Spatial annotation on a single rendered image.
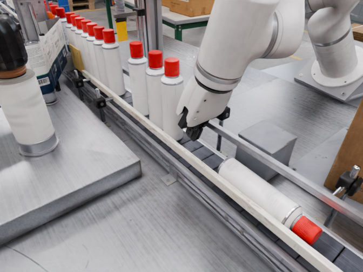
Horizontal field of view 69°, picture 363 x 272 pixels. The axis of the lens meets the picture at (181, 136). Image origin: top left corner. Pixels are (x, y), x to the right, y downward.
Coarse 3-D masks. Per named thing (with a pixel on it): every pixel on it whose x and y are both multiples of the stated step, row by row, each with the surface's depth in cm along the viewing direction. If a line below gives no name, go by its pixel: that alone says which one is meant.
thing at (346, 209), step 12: (216, 132) 58; (228, 132) 56; (240, 144) 53; (264, 156) 49; (276, 168) 48; (288, 168) 47; (300, 180) 44; (312, 192) 43; (324, 192) 42; (336, 204) 41; (348, 204) 40; (348, 216) 40; (360, 216) 38
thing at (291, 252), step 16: (128, 96) 87; (144, 128) 72; (160, 144) 66; (192, 144) 66; (208, 160) 61; (240, 208) 50; (256, 224) 47; (272, 240) 45; (320, 240) 44; (336, 240) 44; (336, 256) 42; (352, 256) 42
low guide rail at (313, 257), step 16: (96, 80) 89; (112, 96) 80; (128, 112) 75; (176, 144) 60; (192, 160) 56; (208, 176) 53; (224, 192) 51; (240, 192) 48; (256, 208) 45; (272, 224) 43; (288, 240) 41; (304, 256) 40; (320, 256) 38
